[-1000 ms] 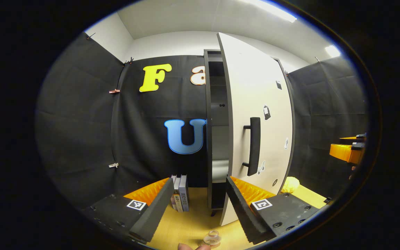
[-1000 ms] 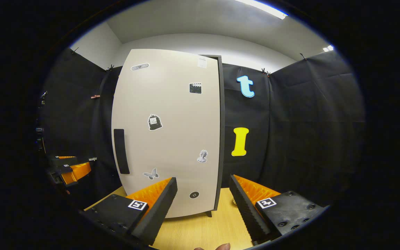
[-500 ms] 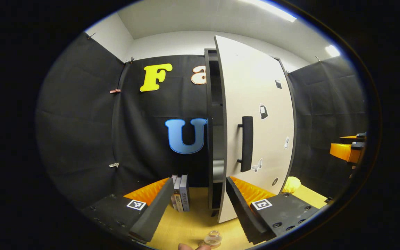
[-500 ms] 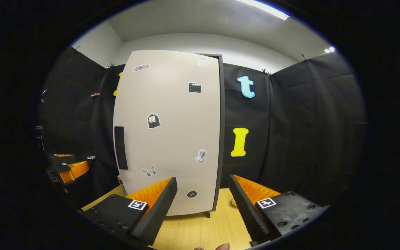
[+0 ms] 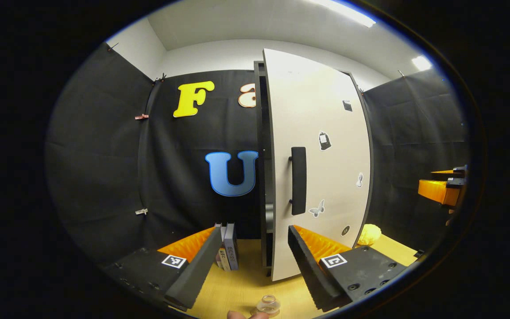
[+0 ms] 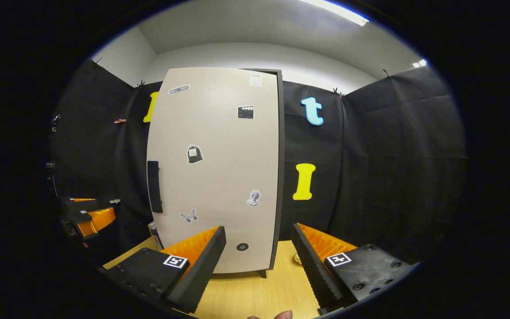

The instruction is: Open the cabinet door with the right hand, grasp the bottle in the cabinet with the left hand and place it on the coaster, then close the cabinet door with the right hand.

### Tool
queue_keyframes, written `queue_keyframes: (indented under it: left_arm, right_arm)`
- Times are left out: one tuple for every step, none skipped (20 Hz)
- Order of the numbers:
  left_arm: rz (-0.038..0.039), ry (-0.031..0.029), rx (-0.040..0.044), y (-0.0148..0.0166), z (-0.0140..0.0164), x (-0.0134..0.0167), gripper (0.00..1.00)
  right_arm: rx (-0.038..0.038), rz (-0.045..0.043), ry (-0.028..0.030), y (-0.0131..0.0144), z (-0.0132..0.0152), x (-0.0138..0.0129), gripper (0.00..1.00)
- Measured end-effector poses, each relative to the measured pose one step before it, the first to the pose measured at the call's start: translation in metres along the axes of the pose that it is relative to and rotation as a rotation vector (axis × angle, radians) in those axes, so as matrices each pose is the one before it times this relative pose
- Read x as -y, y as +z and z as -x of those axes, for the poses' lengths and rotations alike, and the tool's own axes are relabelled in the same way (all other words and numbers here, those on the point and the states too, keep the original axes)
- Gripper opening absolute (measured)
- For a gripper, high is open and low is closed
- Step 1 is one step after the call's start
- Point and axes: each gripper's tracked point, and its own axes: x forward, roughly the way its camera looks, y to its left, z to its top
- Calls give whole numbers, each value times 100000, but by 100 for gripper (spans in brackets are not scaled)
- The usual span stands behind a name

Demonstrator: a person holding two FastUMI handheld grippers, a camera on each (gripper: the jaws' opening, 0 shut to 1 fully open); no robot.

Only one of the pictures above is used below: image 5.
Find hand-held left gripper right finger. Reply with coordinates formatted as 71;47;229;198
288;225;417;312

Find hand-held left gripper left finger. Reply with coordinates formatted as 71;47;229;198
104;226;223;311

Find clear plastic bottle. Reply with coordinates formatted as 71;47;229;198
256;295;281;316

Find black door handle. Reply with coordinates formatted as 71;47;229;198
288;146;308;216

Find dark grey cabinet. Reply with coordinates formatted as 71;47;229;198
254;61;375;278

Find dark book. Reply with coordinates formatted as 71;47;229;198
218;224;232;272

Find blue grey book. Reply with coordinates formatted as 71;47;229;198
223;223;240;271

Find yellow lumpy ball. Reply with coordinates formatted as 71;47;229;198
357;224;382;246

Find small ceiling light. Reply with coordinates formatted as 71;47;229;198
411;54;433;71

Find black backdrop cloth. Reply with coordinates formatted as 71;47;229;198
45;42;470;267

